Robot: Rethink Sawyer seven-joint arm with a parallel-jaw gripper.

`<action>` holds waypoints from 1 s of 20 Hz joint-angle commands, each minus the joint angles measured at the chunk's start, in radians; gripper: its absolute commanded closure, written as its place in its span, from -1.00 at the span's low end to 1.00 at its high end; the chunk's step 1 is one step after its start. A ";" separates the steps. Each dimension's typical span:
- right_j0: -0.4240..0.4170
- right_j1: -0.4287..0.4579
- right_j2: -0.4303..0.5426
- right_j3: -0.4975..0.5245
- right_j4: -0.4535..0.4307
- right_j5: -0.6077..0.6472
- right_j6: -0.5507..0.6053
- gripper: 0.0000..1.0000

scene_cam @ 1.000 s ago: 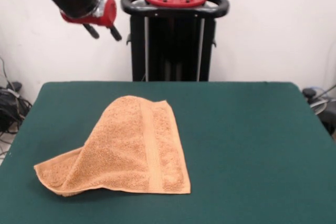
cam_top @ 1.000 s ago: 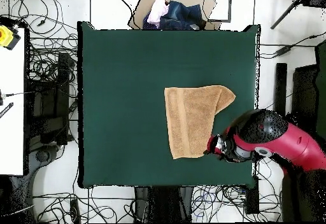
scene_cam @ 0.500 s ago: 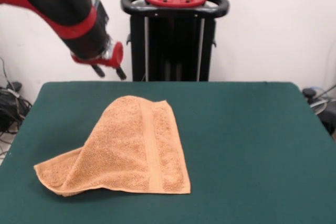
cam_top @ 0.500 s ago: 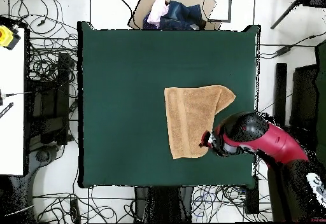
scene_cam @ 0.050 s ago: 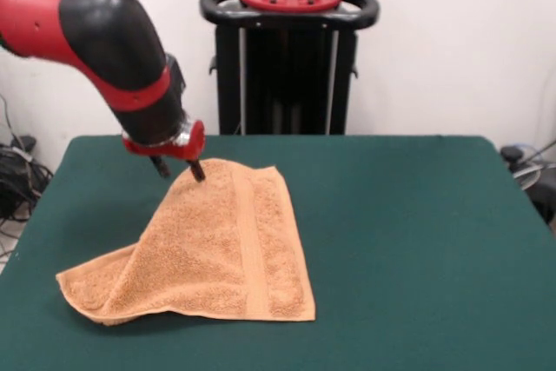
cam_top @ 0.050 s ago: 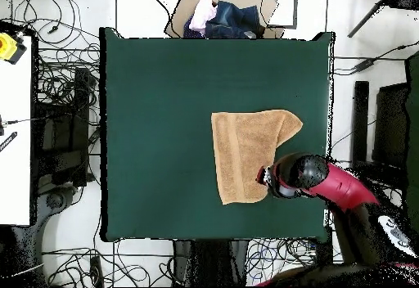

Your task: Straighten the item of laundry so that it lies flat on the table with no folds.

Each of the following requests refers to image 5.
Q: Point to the dark green table cloth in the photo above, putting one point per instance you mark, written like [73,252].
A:
[412,258]

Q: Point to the tan terry towel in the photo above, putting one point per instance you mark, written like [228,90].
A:
[217,249]

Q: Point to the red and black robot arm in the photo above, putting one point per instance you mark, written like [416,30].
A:
[108,41]

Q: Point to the round black base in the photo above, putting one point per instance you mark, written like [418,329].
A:
[543,197]

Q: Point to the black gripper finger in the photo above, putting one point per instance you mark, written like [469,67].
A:
[161,167]
[196,170]

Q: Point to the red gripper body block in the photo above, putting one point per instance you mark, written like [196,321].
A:
[187,149]

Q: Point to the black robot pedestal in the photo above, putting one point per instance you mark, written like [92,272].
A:
[299,84]

